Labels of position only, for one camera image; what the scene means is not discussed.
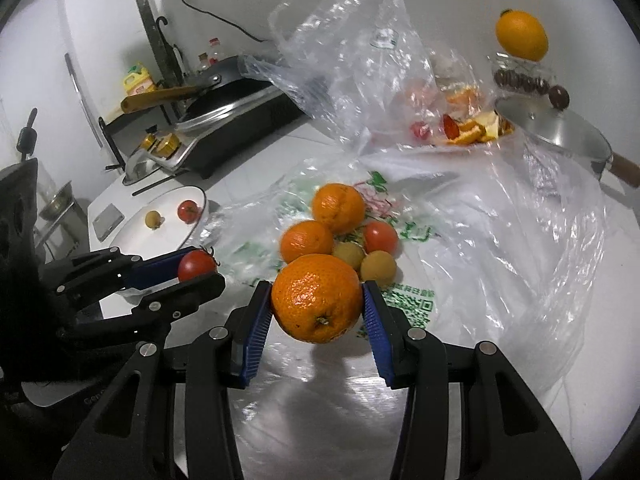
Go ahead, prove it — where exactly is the steel dome lid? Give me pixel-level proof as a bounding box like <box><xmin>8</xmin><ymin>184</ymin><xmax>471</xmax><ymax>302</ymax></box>
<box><xmin>122</xmin><ymin>148</ymin><xmax>167</xmax><ymax>186</ymax></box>

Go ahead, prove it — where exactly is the black chopstick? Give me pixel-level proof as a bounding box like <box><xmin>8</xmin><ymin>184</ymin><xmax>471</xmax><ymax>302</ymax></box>
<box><xmin>131</xmin><ymin>170</ymin><xmax>188</xmax><ymax>197</ymax></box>

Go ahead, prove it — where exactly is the red tomato on plate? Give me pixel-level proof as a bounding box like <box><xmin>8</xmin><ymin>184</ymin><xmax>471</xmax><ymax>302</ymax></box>
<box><xmin>177</xmin><ymin>200</ymin><xmax>201</xmax><ymax>224</ymax></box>

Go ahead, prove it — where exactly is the red cherry tomato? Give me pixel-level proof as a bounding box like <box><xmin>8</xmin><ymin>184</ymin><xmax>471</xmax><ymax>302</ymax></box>
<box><xmin>178</xmin><ymin>248</ymin><xmax>219</xmax><ymax>283</ymax></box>
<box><xmin>363</xmin><ymin>220</ymin><xmax>398</xmax><ymax>255</ymax></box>

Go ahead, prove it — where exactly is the yellow oil bottle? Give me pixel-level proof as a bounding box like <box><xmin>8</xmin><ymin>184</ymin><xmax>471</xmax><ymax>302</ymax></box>
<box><xmin>122</xmin><ymin>63</ymin><xmax>157</xmax><ymax>96</ymax></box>

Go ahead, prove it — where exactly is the black wok wooden handle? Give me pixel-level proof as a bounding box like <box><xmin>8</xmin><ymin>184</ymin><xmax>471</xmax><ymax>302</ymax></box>
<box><xmin>120</xmin><ymin>55</ymin><xmax>282</xmax><ymax>116</ymax></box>

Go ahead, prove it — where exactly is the orange on glass jar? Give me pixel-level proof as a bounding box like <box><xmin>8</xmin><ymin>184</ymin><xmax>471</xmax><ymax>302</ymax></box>
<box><xmin>495</xmin><ymin>9</ymin><xmax>549</xmax><ymax>62</ymax></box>

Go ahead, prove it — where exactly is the induction cooker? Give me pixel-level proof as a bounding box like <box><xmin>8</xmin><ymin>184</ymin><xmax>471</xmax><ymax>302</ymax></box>
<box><xmin>149</xmin><ymin>78</ymin><xmax>304</xmax><ymax>179</ymax></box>

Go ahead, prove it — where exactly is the printed white plastic bag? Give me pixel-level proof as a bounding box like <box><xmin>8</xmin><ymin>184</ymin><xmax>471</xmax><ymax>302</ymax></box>
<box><xmin>195</xmin><ymin>136</ymin><xmax>606</xmax><ymax>479</ymax></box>

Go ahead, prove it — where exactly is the orange tangerine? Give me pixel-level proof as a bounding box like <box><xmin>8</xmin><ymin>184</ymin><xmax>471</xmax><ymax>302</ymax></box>
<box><xmin>311</xmin><ymin>183</ymin><xmax>367</xmax><ymax>235</ymax></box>
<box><xmin>280</xmin><ymin>220</ymin><xmax>334</xmax><ymax>263</ymax></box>

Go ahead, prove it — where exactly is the black power cable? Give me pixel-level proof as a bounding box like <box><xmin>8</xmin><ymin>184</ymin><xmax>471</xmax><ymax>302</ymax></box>
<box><xmin>177</xmin><ymin>0</ymin><xmax>271</xmax><ymax>45</ymax></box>

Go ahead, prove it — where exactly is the yellow-green small fruit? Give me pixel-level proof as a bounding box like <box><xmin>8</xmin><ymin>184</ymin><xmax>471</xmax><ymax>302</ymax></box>
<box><xmin>360</xmin><ymin>250</ymin><xmax>397</xmax><ymax>287</ymax></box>
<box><xmin>332</xmin><ymin>242</ymin><xmax>366</xmax><ymax>272</ymax></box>

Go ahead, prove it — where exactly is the clear plastic bag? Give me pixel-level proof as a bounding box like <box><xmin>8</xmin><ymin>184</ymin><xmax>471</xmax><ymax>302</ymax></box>
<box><xmin>240</xmin><ymin>0</ymin><xmax>508</xmax><ymax>151</ymax></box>

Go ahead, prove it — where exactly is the white round plate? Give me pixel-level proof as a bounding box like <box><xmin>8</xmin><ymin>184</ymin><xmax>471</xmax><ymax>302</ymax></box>
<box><xmin>111</xmin><ymin>186</ymin><xmax>208</xmax><ymax>260</ymax></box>

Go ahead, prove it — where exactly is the yellow-green fruit on plate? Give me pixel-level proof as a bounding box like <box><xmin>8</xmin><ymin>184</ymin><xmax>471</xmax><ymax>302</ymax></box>
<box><xmin>144</xmin><ymin>210</ymin><xmax>164</xmax><ymax>230</ymax></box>

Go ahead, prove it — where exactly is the large orange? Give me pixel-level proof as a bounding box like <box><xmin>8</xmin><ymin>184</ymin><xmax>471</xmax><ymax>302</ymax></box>
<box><xmin>271</xmin><ymin>254</ymin><xmax>363</xmax><ymax>344</ymax></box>

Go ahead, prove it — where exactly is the grey smartphone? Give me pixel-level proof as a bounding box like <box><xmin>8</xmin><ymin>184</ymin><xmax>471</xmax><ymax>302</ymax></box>
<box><xmin>92</xmin><ymin>204</ymin><xmax>124</xmax><ymax>242</ymax></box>

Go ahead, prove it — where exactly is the steel pot lid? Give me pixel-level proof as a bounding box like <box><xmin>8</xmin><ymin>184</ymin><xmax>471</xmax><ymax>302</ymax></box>
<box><xmin>495</xmin><ymin>84</ymin><xmax>639</xmax><ymax>188</ymax></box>

